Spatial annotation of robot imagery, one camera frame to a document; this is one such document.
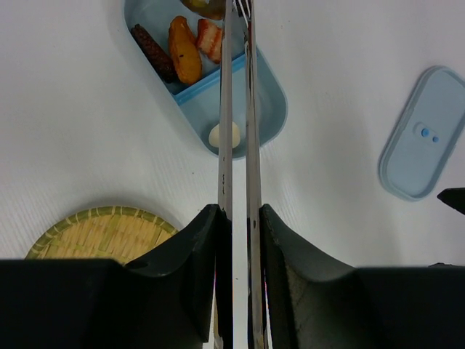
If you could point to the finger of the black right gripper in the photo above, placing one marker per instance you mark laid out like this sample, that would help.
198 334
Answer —
454 198

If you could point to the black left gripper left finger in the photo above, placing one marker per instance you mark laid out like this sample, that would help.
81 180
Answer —
163 299

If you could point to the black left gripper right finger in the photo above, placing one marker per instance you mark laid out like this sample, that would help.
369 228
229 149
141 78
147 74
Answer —
317 301

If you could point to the white round fish cake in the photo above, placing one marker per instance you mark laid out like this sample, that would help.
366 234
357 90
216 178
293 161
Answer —
214 136

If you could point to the orange fried piece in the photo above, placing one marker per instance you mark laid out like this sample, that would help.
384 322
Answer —
184 52

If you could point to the brown green vegetable piece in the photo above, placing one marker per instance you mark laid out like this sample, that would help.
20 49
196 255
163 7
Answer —
212 9

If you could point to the light blue lunch box lid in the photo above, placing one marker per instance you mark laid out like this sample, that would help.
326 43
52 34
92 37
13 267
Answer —
424 136

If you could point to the round bamboo plate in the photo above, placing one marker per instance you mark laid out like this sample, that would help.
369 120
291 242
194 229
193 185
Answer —
117 232

